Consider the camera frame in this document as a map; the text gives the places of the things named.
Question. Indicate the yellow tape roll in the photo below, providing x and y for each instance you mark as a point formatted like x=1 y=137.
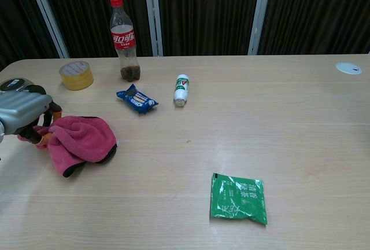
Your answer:
x=76 y=76

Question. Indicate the pink cloth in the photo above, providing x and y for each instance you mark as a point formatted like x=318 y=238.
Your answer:
x=84 y=137

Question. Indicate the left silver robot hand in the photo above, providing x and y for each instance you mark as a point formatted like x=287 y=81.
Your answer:
x=20 y=108

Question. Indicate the glass jar black lid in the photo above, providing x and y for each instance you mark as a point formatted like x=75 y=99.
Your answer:
x=13 y=83

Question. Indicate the green tea packet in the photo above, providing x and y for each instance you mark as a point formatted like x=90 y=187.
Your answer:
x=238 y=200

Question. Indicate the cola bottle red cap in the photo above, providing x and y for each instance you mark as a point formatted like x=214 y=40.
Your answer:
x=123 y=38

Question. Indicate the blue cookie packet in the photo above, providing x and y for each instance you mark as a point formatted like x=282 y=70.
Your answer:
x=137 y=99

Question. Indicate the small white bottle green label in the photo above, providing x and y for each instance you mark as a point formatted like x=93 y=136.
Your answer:
x=181 y=89

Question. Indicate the white partition post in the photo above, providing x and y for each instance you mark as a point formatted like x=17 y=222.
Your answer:
x=153 y=15
x=47 y=15
x=260 y=12

